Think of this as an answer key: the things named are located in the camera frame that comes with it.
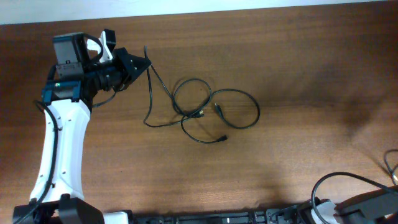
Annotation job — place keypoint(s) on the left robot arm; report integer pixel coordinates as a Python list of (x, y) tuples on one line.
[(85, 65)]

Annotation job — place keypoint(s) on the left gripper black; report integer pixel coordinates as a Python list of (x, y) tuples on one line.
[(124, 61)]

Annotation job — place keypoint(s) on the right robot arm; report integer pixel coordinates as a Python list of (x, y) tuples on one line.
[(377, 206)]

